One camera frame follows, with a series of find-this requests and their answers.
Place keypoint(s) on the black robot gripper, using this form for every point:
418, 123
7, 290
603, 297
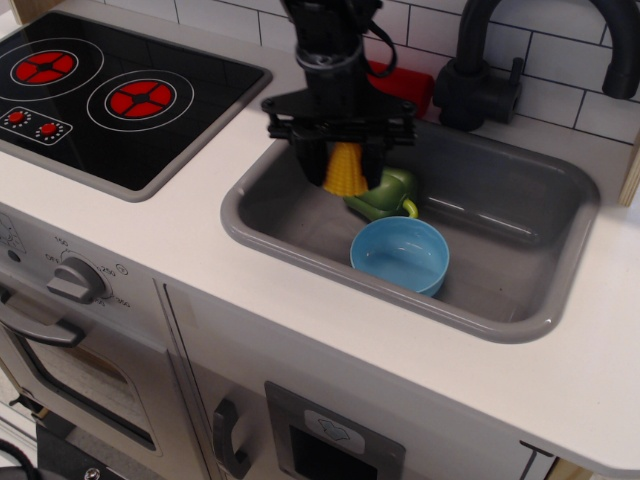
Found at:
339, 103

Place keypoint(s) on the yellow toy corn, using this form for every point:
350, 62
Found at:
344, 176

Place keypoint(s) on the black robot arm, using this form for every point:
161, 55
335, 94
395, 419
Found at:
332, 31

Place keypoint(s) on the light blue bowl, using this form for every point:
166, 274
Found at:
406, 252

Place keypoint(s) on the grey sink basin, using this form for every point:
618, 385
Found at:
515, 222

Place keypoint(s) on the green toy bell pepper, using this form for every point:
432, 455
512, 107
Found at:
396, 195

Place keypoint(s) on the red ketchup bottle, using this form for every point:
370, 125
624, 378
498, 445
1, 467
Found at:
408, 85

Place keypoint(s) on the black faucet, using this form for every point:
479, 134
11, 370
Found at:
468, 94

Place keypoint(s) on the black toy stovetop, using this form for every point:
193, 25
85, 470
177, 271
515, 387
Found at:
115, 110

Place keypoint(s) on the grey dispenser panel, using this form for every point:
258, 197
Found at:
313, 442

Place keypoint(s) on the grey oven knob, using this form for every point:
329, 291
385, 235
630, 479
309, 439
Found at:
74, 279

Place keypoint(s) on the toy oven door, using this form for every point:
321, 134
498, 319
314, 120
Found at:
116, 386

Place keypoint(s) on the grey cabinet door handle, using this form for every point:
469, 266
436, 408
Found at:
235, 463

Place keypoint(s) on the grey oven door handle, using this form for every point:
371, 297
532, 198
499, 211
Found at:
34, 323

